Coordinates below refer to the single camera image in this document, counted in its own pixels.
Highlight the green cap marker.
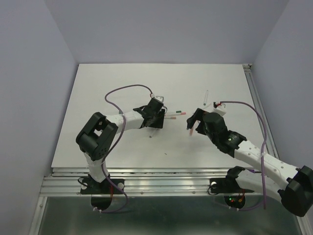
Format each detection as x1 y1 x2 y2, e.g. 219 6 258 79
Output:
165 111 181 116

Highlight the right side aluminium rail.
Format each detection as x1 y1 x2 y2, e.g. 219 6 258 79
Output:
243 64 279 159

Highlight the light blue cap marker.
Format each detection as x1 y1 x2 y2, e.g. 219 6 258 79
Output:
203 103 212 109

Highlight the pink cap marker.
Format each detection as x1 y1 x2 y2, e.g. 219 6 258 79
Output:
165 112 186 117

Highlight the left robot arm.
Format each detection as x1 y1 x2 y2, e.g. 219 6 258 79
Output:
76 97 165 193

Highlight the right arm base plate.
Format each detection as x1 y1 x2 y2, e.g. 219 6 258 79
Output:
207 166 254 211

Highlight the dark green marker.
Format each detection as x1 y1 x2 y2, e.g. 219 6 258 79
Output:
203 90 209 107

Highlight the orange clear cap marker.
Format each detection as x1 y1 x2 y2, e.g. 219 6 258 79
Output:
189 126 194 136

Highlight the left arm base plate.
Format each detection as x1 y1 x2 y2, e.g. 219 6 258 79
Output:
77 176 123 211

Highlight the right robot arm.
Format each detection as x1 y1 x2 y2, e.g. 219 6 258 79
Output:
187 108 313 217

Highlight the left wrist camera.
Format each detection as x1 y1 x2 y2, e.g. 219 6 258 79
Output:
154 96 164 103

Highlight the front aluminium rail frame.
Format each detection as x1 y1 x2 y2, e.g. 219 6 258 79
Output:
40 168 228 197

